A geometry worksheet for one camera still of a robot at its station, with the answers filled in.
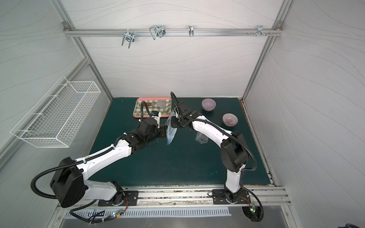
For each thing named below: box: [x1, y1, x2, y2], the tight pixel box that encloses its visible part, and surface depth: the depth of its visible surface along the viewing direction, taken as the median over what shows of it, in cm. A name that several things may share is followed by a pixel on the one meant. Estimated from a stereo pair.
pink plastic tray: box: [133, 96, 173, 118], surface depth 117 cm
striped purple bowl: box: [221, 112, 239, 127], surface depth 106 cm
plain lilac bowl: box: [201, 97, 217, 112], surface depth 113 cm
